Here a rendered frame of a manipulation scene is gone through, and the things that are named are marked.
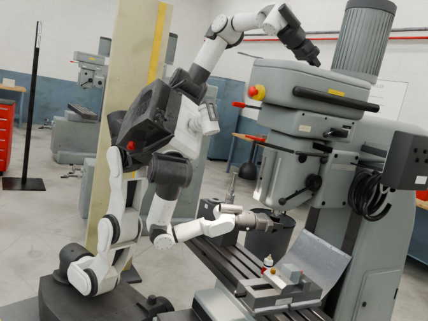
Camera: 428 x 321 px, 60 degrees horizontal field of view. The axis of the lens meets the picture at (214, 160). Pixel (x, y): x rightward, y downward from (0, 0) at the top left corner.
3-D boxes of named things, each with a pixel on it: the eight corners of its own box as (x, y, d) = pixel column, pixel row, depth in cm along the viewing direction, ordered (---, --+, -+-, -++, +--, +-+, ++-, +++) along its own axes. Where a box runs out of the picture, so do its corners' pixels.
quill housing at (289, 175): (277, 215, 144) (296, 136, 138) (247, 197, 161) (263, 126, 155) (311, 214, 154) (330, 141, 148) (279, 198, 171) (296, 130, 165)
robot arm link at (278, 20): (274, 48, 142) (256, 26, 137) (288, 27, 144) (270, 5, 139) (295, 41, 132) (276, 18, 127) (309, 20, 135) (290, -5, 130)
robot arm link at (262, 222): (276, 218, 152) (249, 216, 148) (270, 240, 154) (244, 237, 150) (263, 207, 163) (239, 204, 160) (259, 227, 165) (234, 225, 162)
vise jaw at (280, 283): (280, 294, 140) (283, 285, 140) (262, 277, 151) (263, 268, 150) (292, 293, 143) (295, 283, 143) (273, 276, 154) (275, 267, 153)
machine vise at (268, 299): (253, 316, 135) (259, 290, 133) (232, 293, 147) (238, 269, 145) (321, 305, 152) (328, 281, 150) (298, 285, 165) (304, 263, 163)
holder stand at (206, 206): (220, 248, 188) (227, 211, 184) (193, 230, 203) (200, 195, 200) (236, 244, 196) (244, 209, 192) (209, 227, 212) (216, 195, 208)
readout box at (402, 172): (400, 191, 133) (417, 134, 129) (378, 183, 140) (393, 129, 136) (430, 192, 143) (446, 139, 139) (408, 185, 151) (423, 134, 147)
